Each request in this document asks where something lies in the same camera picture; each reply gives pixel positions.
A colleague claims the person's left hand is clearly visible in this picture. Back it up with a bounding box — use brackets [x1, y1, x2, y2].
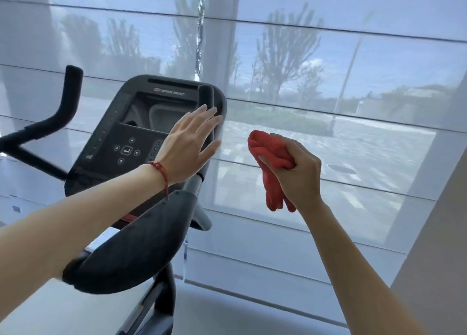
[154, 104, 223, 186]

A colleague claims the person's right hand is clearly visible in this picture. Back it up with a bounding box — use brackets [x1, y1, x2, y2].
[258, 133, 324, 211]

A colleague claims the red cleaning cloth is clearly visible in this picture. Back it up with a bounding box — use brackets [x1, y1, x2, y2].
[247, 130, 297, 213]

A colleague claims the person's left forearm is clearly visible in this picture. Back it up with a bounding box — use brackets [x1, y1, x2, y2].
[0, 163, 165, 322]

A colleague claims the person's right forearm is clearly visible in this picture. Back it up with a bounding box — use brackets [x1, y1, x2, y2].
[296, 197, 429, 335]

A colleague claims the black exercise bike console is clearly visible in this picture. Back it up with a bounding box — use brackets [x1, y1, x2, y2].
[64, 74, 227, 197]

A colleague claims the black padded bike armrest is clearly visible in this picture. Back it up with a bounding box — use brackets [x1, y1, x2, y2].
[62, 190, 199, 295]

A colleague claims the black bike handlebar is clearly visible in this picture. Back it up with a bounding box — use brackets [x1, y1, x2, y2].
[182, 85, 216, 232]
[0, 65, 84, 181]

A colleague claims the red string bracelet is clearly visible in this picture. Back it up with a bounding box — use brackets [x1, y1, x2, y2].
[148, 161, 170, 200]

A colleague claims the black bike frame column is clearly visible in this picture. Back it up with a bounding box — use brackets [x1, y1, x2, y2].
[116, 263, 176, 335]

